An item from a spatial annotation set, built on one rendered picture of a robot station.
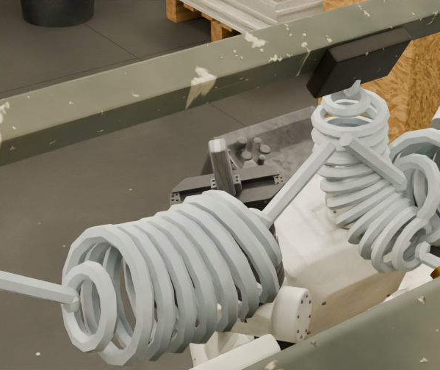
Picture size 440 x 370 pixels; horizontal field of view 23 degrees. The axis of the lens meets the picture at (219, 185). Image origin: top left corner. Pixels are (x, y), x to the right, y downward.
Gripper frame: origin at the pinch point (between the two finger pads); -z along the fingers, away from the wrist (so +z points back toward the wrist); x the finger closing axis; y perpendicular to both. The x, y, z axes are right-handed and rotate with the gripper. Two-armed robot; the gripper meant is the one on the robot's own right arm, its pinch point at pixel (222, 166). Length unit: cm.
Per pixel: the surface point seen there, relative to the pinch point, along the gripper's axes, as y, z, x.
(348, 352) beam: 66, -48, 8
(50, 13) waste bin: -419, 231, -107
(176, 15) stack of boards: -421, 248, -40
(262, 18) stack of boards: -358, 218, 7
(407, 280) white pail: -126, 165, 36
